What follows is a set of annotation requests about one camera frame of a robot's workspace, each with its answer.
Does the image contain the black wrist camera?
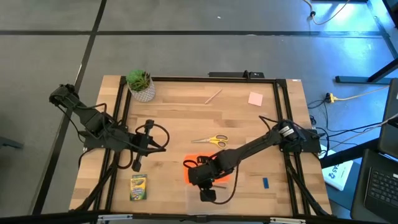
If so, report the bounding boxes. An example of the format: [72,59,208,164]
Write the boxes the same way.
[199,187,218,203]
[131,152,144,172]

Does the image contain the black bar-shaped device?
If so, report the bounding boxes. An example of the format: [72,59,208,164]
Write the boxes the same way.
[208,70,266,80]

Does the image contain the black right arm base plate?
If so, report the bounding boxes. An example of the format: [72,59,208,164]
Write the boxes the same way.
[277,128,322,154]

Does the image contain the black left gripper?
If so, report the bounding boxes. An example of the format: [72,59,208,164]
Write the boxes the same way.
[132,119,167,154]

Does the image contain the black aluminium table frame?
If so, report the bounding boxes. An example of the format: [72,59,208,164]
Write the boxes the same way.
[68,75,333,218]

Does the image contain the grey cable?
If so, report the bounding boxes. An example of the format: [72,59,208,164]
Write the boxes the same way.
[329,112,398,147]

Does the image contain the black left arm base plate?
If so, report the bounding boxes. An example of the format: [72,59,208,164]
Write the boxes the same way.
[83,124,128,151]

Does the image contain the silver beam bracket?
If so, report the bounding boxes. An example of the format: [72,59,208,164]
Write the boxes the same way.
[269,217,307,224]
[97,213,134,222]

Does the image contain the pink sticky note pad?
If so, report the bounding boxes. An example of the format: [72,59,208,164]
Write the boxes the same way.
[248,91,264,108]

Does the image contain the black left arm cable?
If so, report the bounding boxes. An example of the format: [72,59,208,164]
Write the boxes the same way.
[136,123,170,154]

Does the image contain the green yellow crayon box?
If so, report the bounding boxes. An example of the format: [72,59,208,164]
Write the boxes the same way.
[129,174,148,202]

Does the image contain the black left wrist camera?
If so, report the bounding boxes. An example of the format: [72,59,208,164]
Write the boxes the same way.
[131,152,144,172]

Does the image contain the yellow-handled scissors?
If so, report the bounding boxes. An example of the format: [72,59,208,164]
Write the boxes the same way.
[190,134,229,149]

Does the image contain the yellow extension cord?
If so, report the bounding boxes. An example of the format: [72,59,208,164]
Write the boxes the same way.
[325,85,391,104]

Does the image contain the clear plastic pencil case base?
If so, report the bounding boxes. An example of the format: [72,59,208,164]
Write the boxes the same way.
[185,182,233,216]

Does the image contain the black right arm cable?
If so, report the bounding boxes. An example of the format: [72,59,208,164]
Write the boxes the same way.
[211,161,239,205]

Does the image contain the white floor cable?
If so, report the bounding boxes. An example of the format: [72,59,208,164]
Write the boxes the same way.
[303,0,352,26]

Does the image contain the white box with blue print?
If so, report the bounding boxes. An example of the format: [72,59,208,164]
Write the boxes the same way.
[321,148,354,192]

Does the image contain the black overhead beam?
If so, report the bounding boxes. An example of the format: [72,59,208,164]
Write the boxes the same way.
[0,210,398,224]

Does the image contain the grey floor object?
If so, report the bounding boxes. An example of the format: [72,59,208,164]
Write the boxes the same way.
[0,136,25,150]

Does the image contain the green plant in patterned pot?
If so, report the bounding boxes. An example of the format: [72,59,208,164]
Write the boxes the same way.
[125,68,156,103]

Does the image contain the orange pencil case lid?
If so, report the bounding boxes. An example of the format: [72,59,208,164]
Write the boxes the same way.
[183,153,231,185]

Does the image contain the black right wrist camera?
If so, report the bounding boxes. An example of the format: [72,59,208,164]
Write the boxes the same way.
[199,187,218,203]

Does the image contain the dark desk leg frame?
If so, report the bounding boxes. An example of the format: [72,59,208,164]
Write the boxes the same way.
[335,0,398,85]

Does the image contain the black laptop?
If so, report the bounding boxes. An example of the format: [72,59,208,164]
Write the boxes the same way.
[350,77,398,222]

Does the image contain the wooden pencil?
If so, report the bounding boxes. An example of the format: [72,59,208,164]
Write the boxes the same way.
[204,88,223,105]

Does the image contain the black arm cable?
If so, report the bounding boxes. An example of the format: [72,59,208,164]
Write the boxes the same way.
[211,161,239,205]
[136,123,170,154]

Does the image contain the black floor cables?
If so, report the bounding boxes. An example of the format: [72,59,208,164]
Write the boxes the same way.
[307,99,383,159]

